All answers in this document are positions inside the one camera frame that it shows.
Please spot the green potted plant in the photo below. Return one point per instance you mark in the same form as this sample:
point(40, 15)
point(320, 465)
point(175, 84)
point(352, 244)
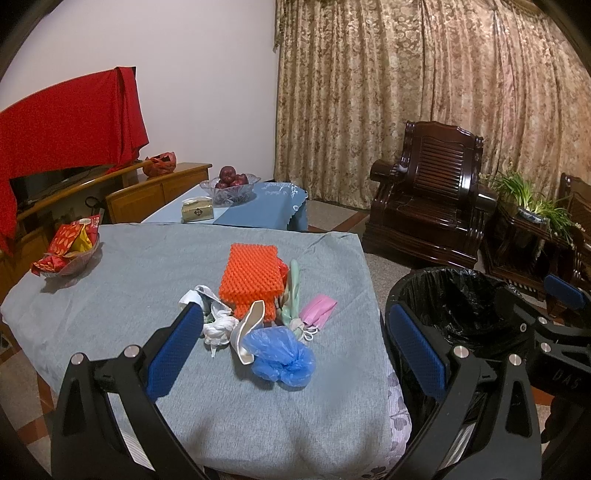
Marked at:
point(520, 191)

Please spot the white tissue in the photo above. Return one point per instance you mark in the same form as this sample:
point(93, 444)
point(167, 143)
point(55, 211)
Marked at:
point(217, 333)

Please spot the dark wooden armchair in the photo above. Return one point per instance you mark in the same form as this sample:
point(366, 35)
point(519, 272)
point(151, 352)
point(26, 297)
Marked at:
point(574, 197)
point(430, 206)

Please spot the blue plastic bag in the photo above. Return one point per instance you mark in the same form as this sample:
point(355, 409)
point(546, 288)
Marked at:
point(280, 357)

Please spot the red cloth cover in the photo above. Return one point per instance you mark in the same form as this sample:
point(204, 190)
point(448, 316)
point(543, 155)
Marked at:
point(87, 121)

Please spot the green rubber glove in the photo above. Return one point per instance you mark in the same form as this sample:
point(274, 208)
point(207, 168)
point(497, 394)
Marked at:
point(290, 302)
point(213, 308)

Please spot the pink face mask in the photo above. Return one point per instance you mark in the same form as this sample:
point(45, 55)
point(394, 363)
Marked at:
point(318, 311)

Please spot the black lined trash bin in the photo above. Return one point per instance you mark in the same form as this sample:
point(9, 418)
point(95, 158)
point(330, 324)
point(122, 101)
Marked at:
point(428, 314)

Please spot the beige tissue box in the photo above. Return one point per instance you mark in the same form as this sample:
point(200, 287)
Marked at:
point(197, 209)

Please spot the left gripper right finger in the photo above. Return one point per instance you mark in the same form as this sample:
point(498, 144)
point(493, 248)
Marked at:
point(484, 425)

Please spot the glass fruit bowl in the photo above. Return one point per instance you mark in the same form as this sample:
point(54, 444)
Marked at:
point(230, 195)

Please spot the snack bowl with packets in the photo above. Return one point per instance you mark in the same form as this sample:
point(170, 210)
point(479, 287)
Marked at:
point(70, 249)

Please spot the orange foam net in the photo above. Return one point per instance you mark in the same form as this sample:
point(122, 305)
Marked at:
point(253, 272)

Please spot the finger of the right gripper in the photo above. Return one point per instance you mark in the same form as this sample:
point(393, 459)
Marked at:
point(564, 292)

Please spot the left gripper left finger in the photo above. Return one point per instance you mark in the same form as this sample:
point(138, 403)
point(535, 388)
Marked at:
point(86, 440)

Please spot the orange red bag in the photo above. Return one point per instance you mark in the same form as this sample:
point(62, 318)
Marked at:
point(159, 165)

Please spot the blue table cover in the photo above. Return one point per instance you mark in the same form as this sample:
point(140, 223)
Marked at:
point(273, 205)

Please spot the dark wooden side table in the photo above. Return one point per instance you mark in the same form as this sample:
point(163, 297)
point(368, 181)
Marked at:
point(524, 253)

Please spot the floral bed sheet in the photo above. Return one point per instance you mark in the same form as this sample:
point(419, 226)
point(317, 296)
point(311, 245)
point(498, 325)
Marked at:
point(400, 428)

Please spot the grey table cloth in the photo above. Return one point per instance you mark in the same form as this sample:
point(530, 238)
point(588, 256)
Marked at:
point(145, 277)

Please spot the beige patterned curtain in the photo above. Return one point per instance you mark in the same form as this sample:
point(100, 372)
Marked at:
point(352, 74)

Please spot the red apples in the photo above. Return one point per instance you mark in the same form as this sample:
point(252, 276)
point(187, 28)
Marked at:
point(228, 177)

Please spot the wooden tv cabinet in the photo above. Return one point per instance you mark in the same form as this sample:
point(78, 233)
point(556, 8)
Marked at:
point(124, 196)

